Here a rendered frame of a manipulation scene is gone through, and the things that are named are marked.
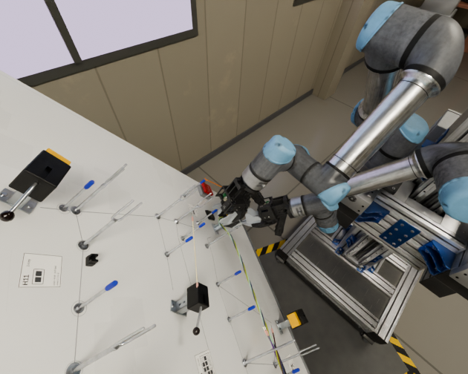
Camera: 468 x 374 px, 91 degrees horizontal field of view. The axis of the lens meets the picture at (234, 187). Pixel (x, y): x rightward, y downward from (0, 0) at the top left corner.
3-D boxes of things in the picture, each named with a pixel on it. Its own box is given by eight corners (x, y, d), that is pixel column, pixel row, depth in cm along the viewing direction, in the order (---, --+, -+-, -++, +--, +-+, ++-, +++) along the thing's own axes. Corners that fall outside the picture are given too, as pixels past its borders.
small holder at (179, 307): (169, 343, 42) (197, 327, 40) (170, 294, 49) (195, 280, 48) (186, 346, 45) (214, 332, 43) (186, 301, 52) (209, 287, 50)
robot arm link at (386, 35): (376, 144, 98) (410, 45, 50) (347, 125, 104) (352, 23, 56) (397, 122, 96) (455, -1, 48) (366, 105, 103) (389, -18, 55)
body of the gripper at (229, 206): (213, 196, 72) (232, 171, 65) (234, 195, 78) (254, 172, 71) (223, 217, 69) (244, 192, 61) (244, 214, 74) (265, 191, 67)
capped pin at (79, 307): (85, 306, 35) (123, 280, 32) (79, 315, 33) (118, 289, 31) (77, 300, 34) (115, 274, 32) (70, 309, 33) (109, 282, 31)
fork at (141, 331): (81, 360, 30) (155, 316, 27) (81, 376, 29) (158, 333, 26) (65, 365, 29) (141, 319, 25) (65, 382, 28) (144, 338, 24)
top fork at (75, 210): (73, 204, 43) (122, 159, 39) (82, 210, 44) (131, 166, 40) (67, 211, 41) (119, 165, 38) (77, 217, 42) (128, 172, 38)
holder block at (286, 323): (290, 330, 87) (313, 320, 85) (278, 335, 78) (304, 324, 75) (284, 317, 90) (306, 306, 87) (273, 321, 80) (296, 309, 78)
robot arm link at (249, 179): (262, 162, 68) (276, 184, 64) (254, 173, 71) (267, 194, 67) (244, 161, 63) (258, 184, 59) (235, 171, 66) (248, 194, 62)
